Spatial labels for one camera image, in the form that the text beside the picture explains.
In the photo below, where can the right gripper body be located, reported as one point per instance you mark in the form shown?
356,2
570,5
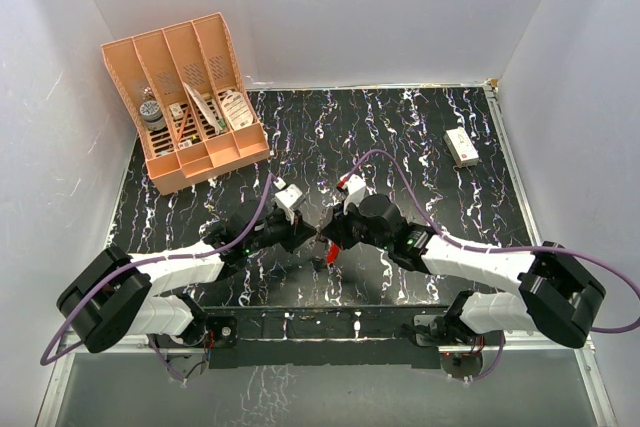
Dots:
360,232

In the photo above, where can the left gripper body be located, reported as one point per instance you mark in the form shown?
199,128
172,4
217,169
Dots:
277,231

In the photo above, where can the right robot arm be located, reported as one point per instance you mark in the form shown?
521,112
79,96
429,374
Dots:
543,291

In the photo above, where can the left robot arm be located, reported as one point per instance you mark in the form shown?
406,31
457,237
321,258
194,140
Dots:
139,301

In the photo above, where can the small white cardboard box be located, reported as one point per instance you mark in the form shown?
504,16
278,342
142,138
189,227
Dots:
461,147

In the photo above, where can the white blister pack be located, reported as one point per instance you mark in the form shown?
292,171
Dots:
236,109

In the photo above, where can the white paper packet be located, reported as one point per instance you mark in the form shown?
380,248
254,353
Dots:
208,109

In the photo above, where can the orange pencil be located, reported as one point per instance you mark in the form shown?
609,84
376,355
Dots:
183,124

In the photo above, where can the small white card box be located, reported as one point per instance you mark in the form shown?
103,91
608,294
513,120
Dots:
177,111

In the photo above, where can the orange plastic desk organizer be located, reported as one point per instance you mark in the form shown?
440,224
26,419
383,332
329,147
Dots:
154,66

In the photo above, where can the round grey tin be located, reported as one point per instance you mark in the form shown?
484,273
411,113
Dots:
152,115

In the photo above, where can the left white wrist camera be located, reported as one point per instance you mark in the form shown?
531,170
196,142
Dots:
288,198

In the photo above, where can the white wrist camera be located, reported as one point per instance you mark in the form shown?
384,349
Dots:
355,189
288,198

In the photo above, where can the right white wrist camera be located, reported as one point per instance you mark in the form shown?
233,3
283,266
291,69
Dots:
355,189

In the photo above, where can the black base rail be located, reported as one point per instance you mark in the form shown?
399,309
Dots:
337,336

